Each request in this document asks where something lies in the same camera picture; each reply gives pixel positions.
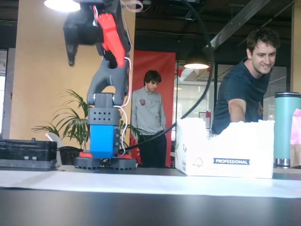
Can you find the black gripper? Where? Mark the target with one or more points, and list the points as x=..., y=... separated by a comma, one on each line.
x=83, y=31

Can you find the long white paper strip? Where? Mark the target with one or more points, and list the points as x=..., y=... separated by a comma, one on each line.
x=141, y=183

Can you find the bare right forearm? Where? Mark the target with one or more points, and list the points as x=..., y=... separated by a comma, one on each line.
x=237, y=110

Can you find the grey robot arm blue base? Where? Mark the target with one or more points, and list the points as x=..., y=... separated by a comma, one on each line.
x=102, y=141

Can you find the round white ceiling lamp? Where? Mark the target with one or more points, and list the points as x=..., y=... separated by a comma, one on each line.
x=62, y=4

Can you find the red banner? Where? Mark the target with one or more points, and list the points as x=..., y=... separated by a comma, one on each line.
x=164, y=63

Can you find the green palm plant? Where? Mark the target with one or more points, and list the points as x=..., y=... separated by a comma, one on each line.
x=73, y=122

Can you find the man in grey sweater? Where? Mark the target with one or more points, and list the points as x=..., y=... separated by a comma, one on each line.
x=148, y=108

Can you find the white chair back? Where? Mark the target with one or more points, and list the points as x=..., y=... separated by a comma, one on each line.
x=53, y=139

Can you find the black pendant lamp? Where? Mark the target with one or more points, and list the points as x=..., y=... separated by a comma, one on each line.
x=196, y=65

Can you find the black basket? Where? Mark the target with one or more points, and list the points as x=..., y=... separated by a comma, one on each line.
x=70, y=155

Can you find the black electronics case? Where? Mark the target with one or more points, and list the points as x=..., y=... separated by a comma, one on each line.
x=26, y=148

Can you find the man in navy shirt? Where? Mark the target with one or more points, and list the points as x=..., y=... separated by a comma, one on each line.
x=237, y=89

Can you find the white cardboard carton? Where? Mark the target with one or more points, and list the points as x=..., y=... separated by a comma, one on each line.
x=223, y=150

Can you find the teal tumbler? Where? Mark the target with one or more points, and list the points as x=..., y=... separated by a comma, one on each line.
x=285, y=122

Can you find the brown bag pink paper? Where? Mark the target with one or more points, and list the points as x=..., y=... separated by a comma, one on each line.
x=296, y=131

